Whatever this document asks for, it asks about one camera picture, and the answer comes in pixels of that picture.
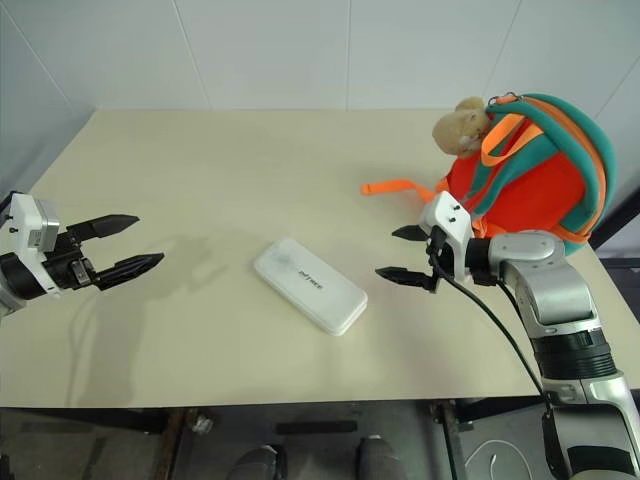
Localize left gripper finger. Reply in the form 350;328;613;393
67;213;142;242
93;252;166;292

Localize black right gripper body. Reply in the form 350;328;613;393
423;226;447;295

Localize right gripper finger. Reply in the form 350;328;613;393
374;266;435;293
391;224;430;245

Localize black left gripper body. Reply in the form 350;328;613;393
42;224;101;293

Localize white rectangular case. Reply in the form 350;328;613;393
252;237;370;337

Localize orange and teal backpack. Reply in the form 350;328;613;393
360;91;618;247

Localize beige plush toy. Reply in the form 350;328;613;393
431;96;495;159

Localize dark rounded shape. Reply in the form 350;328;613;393
356;434;407;480
233;443;287;480

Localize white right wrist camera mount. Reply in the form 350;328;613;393
418;191;474;282

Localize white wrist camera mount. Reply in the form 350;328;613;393
0;191;62;299
418;191;474;282

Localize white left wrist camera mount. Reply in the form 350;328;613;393
0;191;62;299

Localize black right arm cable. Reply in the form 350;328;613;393
425;238;557;419

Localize white floor cable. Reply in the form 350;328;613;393
468;438;537;480

